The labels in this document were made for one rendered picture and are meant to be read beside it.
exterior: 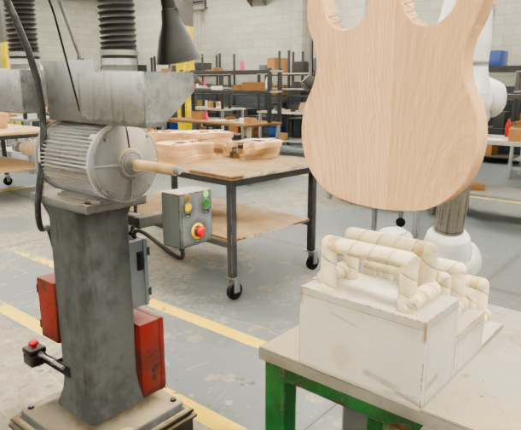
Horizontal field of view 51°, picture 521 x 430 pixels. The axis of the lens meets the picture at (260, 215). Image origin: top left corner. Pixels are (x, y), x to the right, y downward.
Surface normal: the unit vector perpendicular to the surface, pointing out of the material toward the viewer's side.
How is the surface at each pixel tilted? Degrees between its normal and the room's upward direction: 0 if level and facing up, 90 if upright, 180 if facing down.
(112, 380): 90
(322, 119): 91
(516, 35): 90
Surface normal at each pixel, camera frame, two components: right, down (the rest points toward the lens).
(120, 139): 0.73, 0.03
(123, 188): 0.72, 0.29
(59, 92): -0.64, 0.18
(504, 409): 0.00, -0.97
